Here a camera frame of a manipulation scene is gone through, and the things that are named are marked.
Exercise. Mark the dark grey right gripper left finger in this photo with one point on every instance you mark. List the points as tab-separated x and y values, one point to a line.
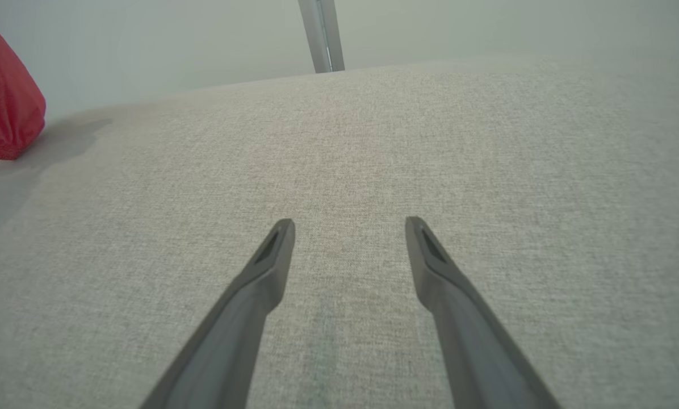
231	341

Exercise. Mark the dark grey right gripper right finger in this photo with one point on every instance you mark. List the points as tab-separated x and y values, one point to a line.
470	341

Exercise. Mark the red shorts with white stripe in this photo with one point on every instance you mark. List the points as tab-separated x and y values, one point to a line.
1	102

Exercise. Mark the grey metal stand post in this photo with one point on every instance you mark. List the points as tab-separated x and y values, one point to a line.
322	34

